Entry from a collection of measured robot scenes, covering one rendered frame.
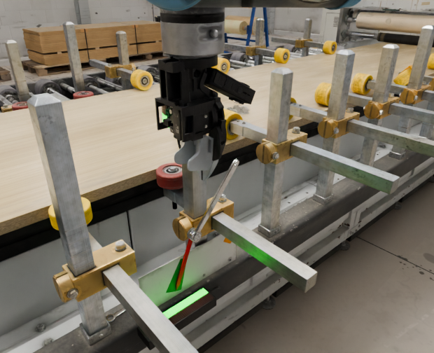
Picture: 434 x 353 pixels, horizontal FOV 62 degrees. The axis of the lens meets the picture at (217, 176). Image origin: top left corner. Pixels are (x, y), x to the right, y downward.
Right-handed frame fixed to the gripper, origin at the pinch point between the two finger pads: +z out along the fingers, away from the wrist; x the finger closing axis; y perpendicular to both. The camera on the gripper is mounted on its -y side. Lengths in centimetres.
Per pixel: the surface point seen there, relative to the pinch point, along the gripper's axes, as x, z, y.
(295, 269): 16.4, 14.7, -6.2
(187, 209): -8.1, 12.4, -1.4
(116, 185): -25.7, 11.6, 5.7
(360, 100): -16, 6, -81
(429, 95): -3, 6, -106
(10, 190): -37.6, 10.7, 24.8
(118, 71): -113, 5, -41
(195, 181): -6.1, 5.0, -2.1
